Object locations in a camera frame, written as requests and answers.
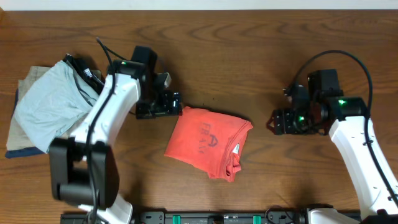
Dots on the beige folded garment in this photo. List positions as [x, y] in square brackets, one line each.
[18, 133]

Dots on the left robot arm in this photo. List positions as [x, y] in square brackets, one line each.
[82, 167]

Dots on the light grey folded shirt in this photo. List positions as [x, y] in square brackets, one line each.
[49, 105]

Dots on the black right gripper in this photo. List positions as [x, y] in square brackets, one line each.
[282, 123]

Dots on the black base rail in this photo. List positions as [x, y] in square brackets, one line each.
[271, 215]

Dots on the navy blue folded garment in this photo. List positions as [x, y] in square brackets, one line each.
[18, 144]

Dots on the black folded garment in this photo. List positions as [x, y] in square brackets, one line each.
[91, 77]

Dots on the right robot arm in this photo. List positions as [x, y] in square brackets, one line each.
[354, 136]

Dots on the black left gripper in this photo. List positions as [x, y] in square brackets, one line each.
[166, 109]

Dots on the red soccer t-shirt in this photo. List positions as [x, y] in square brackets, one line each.
[212, 142]

